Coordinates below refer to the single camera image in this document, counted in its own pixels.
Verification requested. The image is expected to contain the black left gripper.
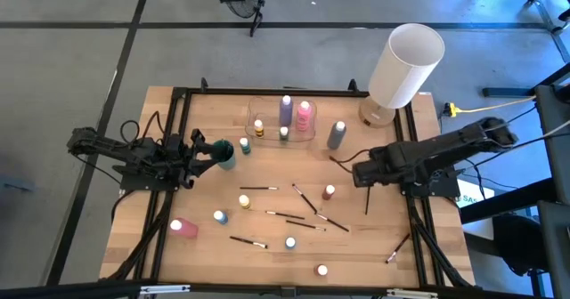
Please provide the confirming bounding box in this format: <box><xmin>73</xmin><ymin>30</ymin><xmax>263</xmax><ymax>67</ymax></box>
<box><xmin>168</xmin><ymin>129</ymin><xmax>220</xmax><ymax>189</ymax></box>

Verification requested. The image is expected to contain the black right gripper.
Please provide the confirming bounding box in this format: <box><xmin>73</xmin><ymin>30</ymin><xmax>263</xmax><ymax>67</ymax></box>
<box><xmin>353</xmin><ymin>147</ymin><xmax>397</xmax><ymax>189</ymax></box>

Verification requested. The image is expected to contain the tall rose pink paint bottle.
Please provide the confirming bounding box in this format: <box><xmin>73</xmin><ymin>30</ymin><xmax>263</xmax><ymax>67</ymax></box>
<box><xmin>168</xmin><ymin>217</ymin><xmax>200</xmax><ymax>240</ymax></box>

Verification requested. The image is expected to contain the tall light pink paint bottle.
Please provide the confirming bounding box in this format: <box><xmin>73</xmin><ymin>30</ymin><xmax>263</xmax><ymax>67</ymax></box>
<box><xmin>295</xmin><ymin>101</ymin><xmax>314</xmax><ymax>133</ymax></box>

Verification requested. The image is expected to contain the tall lavender paint bottle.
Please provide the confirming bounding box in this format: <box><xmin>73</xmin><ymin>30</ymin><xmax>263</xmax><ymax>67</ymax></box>
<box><xmin>279</xmin><ymin>94</ymin><xmax>295</xmax><ymax>127</ymax></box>

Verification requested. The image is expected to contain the tall grey paint bottle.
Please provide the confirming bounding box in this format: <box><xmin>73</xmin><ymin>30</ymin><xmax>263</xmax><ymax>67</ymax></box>
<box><xmin>327</xmin><ymin>120</ymin><xmax>347</xmax><ymax>151</ymax></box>

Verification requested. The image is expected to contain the teal plastic cup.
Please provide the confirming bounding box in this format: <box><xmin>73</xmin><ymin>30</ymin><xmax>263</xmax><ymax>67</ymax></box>
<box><xmin>212</xmin><ymin>139</ymin><xmax>237</xmax><ymax>172</ymax></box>

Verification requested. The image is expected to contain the clear plastic tray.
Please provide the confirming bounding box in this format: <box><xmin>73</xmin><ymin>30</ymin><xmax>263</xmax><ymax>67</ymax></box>
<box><xmin>247</xmin><ymin>93</ymin><xmax>319</xmax><ymax>145</ymax></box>

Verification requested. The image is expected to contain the thin reddish paintbrush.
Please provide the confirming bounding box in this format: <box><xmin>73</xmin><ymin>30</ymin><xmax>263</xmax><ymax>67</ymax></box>
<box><xmin>385</xmin><ymin>232</ymin><xmax>411</xmax><ymax>265</ymax></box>

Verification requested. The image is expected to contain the flat paintbrush silver ferrule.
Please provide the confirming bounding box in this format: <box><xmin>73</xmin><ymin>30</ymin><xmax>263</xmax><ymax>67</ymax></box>
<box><xmin>229</xmin><ymin>235</ymin><xmax>269</xmax><ymax>250</ymax></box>

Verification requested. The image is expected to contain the table lamp white shade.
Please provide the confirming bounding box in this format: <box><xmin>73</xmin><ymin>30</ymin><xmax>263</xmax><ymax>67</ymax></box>
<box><xmin>358</xmin><ymin>22</ymin><xmax>446</xmax><ymax>129</ymax></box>

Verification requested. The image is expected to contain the white printed box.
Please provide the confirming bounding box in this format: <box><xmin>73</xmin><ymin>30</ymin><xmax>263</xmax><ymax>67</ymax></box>
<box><xmin>456</xmin><ymin>178</ymin><xmax>496</xmax><ymax>210</ymax></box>

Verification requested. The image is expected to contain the black office chair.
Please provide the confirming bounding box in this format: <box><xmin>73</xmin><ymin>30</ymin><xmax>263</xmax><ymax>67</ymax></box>
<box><xmin>492</xmin><ymin>212</ymin><xmax>550</xmax><ymax>277</ymax></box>

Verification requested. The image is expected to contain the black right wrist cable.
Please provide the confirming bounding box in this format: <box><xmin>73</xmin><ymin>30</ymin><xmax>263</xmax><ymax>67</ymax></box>
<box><xmin>328</xmin><ymin>149</ymin><xmax>373</xmax><ymax>174</ymax></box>

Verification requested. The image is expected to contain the black aluminium table frame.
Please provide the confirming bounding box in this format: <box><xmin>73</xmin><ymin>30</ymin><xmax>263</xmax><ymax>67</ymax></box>
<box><xmin>133</xmin><ymin>77</ymin><xmax>476</xmax><ymax>291</ymax></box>

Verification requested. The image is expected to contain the yellow extension cord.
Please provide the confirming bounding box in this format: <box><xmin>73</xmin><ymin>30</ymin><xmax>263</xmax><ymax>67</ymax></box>
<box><xmin>443</xmin><ymin>94</ymin><xmax>538</xmax><ymax>118</ymax></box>

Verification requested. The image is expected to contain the silver aluminium bracket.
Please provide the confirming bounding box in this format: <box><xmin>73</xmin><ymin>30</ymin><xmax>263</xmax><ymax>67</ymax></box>
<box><xmin>140</xmin><ymin>284</ymin><xmax>191</xmax><ymax>295</ymax></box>
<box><xmin>386</xmin><ymin>288</ymin><xmax>440</xmax><ymax>299</ymax></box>

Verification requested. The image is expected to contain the black floor cable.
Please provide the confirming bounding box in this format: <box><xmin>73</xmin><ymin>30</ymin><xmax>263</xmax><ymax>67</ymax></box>
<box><xmin>498</xmin><ymin>132</ymin><xmax>570</xmax><ymax>158</ymax></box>
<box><xmin>502</xmin><ymin>105</ymin><xmax>538</xmax><ymax>126</ymax></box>

